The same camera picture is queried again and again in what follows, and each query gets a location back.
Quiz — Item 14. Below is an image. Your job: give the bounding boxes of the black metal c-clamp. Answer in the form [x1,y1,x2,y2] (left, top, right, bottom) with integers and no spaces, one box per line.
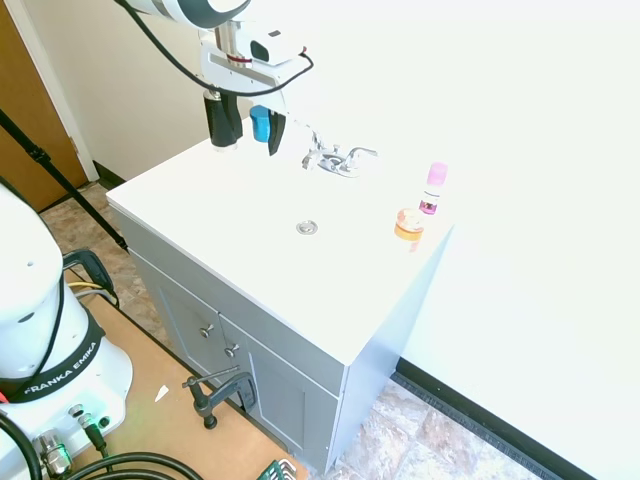
[181,364,258,431]

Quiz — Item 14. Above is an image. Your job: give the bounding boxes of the grey vanity cabinet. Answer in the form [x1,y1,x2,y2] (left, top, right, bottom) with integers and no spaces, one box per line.
[110,204,455,475]

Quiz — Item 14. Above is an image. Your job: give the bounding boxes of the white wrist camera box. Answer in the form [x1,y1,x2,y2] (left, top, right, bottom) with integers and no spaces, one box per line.
[234,19,309,67]

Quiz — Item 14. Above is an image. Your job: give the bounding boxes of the black thick floor cable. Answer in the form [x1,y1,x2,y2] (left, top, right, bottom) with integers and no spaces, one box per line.
[0,412,206,480]

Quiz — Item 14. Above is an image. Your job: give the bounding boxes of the white sink countertop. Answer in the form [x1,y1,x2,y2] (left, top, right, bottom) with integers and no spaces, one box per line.
[105,117,455,366]

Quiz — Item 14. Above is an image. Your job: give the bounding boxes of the brown wooden door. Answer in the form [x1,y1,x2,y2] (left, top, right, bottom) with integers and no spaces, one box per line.
[0,0,91,214]

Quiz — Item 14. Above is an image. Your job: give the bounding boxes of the black tripod leg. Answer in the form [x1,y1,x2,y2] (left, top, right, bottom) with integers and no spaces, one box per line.
[0,108,129,255]

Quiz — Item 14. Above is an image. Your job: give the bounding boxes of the orange round container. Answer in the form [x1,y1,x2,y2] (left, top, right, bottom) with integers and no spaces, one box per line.
[393,208,426,243]

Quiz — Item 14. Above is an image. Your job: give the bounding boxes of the wooden base board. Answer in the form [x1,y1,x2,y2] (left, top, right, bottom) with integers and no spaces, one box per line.
[59,269,311,480]

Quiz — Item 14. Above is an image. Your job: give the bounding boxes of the chrome sink faucet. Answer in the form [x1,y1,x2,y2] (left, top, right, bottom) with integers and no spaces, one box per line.
[341,146,379,169]

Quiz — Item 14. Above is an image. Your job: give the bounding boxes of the chrome sink faucet spout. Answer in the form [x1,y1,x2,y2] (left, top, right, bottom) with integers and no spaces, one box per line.
[292,118,326,172]

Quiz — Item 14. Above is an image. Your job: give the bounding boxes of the blue plastic cup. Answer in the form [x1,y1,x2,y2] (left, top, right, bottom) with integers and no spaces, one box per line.
[249,104,272,143]

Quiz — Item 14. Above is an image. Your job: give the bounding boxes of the pink capped bottle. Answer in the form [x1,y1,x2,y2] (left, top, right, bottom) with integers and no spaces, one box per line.
[418,161,449,217]

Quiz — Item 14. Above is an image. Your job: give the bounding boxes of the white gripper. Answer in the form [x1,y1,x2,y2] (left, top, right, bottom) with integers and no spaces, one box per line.
[198,29,290,157]

